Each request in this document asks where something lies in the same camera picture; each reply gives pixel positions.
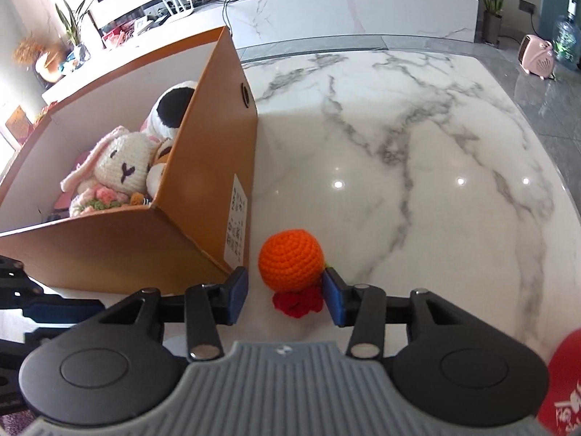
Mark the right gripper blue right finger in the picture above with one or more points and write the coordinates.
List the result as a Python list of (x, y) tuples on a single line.
[(336, 296)]

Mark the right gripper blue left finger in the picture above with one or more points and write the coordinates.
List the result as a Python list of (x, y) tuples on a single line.
[(233, 293)]

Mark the orange crochet ball toy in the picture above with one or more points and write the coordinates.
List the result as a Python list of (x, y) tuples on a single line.
[(291, 264)]

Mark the tiger plush toy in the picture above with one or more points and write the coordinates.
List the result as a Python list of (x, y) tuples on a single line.
[(157, 165)]

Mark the white pink crochet bunny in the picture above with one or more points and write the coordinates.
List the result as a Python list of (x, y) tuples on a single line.
[(114, 171)]

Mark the panda plush toy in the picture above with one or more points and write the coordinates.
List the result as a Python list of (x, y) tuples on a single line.
[(165, 117)]

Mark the white paper label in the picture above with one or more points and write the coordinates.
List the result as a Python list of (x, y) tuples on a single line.
[(234, 246)]

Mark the orange cardboard storage box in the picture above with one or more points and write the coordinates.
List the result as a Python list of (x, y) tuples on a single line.
[(170, 242)]

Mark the red ceramic mug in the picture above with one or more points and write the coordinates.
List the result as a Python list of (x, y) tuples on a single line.
[(560, 411)]

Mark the white marble tv cabinet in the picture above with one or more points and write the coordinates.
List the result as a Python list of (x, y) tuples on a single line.
[(258, 22)]

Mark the pink space heater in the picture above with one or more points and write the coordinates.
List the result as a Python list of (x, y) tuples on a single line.
[(536, 57)]

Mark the water dispenser bottle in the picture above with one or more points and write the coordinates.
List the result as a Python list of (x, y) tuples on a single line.
[(566, 38)]

